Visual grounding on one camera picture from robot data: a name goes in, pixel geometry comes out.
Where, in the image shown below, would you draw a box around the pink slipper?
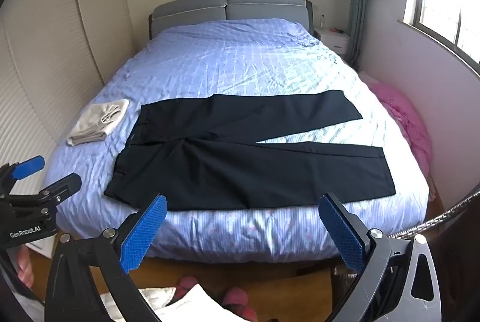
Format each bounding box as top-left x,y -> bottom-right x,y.
176,276 -> 199,298
221,288 -> 259,322

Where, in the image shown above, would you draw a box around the person's left hand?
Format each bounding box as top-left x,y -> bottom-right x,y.
16,245 -> 37,287

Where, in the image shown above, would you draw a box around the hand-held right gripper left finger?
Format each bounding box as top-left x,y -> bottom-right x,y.
44,192 -> 168,322

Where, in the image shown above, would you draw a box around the folded beige garment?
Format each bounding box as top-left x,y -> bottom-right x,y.
67,99 -> 130,147

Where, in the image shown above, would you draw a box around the grey padded headboard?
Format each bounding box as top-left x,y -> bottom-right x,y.
149,0 -> 314,41

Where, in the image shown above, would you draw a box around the cream ribbed wardrobe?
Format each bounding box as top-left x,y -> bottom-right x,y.
0,0 -> 136,165

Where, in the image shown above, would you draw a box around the blue striped bed sheet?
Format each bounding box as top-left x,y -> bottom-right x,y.
43,19 -> 430,264

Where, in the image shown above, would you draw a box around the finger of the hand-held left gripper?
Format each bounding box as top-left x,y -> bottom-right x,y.
37,172 -> 83,214
0,155 -> 46,196

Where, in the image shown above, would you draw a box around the person's white jacket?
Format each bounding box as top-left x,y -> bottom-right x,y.
101,284 -> 242,322

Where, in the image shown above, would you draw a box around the black pants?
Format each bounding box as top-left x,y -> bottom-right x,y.
104,90 -> 397,212

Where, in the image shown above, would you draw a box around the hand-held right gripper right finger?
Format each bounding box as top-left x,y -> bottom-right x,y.
318,192 -> 442,322

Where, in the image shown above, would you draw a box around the pink blanket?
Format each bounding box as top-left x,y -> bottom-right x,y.
365,76 -> 434,180

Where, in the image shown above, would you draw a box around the white nightstand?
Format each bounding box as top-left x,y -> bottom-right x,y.
314,27 -> 353,56

